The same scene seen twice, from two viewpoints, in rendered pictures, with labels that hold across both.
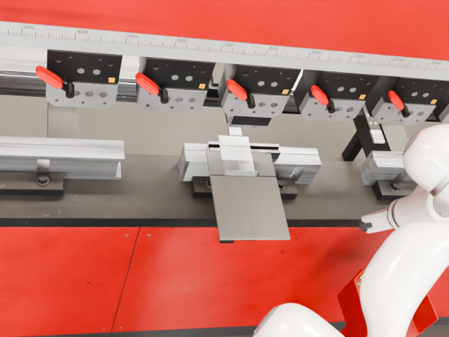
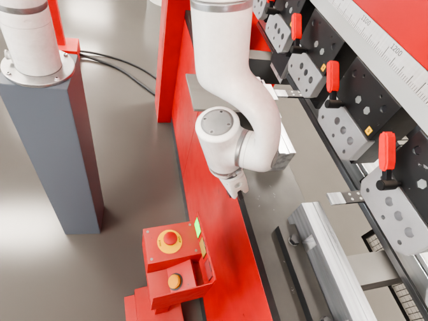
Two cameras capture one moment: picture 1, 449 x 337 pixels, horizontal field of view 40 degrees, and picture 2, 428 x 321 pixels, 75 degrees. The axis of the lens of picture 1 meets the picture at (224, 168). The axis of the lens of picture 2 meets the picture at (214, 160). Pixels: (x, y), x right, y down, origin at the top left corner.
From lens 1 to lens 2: 1.50 m
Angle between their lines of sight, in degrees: 54
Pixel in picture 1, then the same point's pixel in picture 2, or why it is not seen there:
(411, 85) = (360, 78)
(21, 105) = (305, 144)
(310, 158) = (282, 146)
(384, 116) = (325, 115)
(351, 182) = (285, 207)
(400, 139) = (368, 272)
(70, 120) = (260, 57)
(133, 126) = (321, 197)
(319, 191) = (263, 177)
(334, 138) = not seen: outside the picture
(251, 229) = (197, 88)
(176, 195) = not seen: hidden behind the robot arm
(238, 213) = not seen: hidden behind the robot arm
